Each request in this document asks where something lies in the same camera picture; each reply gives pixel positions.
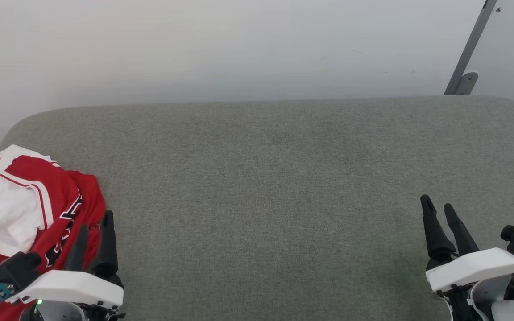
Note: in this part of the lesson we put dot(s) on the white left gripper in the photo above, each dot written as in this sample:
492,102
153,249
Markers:
74,287

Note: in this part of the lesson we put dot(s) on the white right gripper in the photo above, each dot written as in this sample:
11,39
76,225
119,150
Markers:
475,267

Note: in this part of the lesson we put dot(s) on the red white Bulls jersey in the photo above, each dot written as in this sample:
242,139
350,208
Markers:
25,200

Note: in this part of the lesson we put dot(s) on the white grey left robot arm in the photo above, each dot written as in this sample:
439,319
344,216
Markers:
56,312

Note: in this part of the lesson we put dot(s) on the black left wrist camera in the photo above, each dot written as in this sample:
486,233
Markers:
16,269

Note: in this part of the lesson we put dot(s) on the grey metal bracket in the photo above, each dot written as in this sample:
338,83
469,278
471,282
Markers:
466,58

